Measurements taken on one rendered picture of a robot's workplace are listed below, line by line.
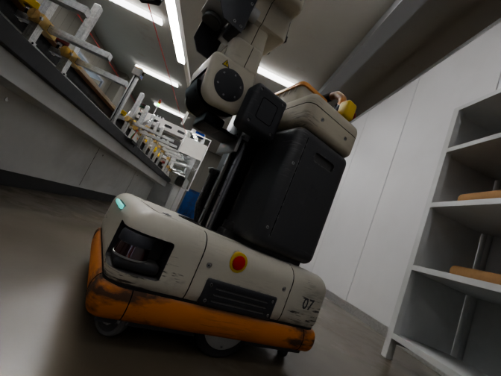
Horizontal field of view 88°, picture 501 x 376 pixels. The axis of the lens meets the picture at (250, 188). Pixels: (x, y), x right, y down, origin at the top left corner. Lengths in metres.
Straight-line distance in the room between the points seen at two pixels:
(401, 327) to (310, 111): 1.36
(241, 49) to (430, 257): 1.53
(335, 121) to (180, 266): 0.65
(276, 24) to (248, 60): 0.21
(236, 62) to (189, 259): 0.63
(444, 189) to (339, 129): 1.15
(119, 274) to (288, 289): 0.45
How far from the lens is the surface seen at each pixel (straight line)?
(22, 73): 1.66
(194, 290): 0.66
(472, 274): 1.72
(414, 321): 1.87
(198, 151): 5.38
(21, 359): 0.61
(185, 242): 0.62
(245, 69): 0.95
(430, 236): 1.88
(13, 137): 2.09
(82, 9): 1.33
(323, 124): 0.89
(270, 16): 1.12
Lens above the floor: 0.32
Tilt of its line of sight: 9 degrees up
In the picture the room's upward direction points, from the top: 23 degrees clockwise
